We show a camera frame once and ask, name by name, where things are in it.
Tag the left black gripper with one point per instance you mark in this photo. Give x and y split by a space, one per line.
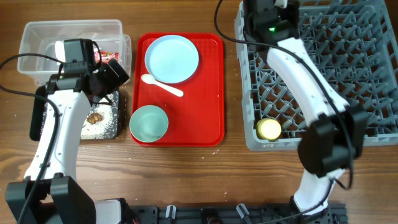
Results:
113 81

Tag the brown food scrap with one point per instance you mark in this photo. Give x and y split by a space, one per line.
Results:
94 118

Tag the white rice grains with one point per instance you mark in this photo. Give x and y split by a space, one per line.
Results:
79 119

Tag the white plastic spoon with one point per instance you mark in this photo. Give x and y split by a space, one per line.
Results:
150 79

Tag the green bowl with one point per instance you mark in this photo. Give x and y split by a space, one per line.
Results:
148 123

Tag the light blue round plate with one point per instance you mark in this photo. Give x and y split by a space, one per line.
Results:
171 59

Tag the yellow plastic cup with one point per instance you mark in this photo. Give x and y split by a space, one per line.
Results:
268 129

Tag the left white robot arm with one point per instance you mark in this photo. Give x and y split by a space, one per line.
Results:
49 192

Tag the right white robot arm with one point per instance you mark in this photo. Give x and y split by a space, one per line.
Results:
335 134

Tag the black rectangular waste tray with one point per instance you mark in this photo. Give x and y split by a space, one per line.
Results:
106 129

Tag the grey dishwasher rack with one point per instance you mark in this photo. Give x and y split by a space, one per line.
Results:
353 45

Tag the red snack wrapper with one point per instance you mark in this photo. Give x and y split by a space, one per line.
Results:
105 56

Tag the clear plastic bin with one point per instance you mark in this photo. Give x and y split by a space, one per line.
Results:
40 38

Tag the crumpled white tissue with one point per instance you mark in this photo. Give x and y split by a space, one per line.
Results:
60 51

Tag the red plastic tray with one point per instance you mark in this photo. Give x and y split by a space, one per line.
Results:
197 119

